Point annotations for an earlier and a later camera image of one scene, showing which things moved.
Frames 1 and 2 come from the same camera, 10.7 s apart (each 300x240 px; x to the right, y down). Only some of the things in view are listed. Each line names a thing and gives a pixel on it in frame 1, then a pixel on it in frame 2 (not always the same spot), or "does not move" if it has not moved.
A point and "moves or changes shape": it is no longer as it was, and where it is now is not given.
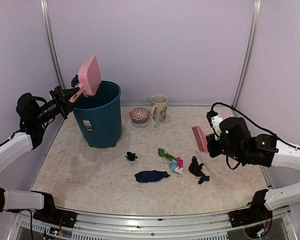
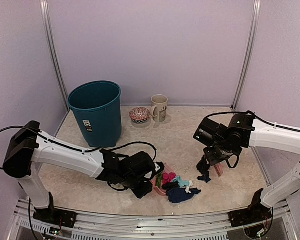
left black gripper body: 59,103 → 140,193
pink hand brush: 201,138 moves or changes shape
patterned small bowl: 139,115 does not move
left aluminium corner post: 46,15 does not move
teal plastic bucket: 100,115 does not move
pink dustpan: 89,78 → 160,191
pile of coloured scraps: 177,165 → 169,180
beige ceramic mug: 158,108 does not move
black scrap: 195,168 → 203,166
